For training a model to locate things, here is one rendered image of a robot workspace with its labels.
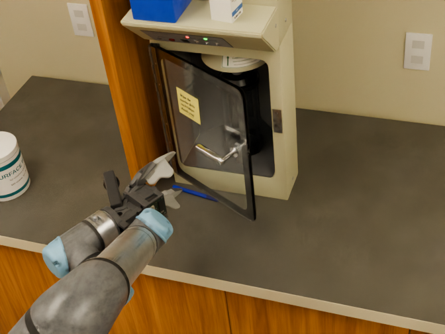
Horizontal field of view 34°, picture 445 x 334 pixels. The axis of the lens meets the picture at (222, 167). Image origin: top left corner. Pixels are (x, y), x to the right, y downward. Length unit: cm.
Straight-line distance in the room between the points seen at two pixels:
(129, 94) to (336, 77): 67
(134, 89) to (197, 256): 44
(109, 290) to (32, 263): 102
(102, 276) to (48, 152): 117
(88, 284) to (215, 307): 86
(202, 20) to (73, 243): 53
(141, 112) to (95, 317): 90
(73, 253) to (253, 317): 58
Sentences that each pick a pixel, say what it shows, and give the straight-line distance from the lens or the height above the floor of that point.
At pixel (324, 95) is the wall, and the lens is 224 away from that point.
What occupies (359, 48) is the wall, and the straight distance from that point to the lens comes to 213.
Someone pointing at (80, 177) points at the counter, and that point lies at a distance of 213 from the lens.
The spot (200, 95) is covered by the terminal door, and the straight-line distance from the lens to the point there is 169.
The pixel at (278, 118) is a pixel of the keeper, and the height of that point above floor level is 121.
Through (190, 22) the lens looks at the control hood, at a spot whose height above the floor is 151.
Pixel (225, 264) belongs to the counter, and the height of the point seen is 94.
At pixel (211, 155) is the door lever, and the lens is 169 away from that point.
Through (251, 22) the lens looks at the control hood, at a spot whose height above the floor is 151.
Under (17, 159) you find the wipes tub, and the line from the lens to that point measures 208.
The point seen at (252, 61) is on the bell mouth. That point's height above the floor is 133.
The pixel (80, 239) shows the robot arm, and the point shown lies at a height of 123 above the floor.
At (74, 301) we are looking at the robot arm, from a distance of 108.
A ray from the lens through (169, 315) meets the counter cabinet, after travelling 202.
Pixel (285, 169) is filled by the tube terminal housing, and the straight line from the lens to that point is 188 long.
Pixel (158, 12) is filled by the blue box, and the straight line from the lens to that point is 158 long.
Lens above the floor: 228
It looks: 41 degrees down
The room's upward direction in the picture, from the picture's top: 7 degrees counter-clockwise
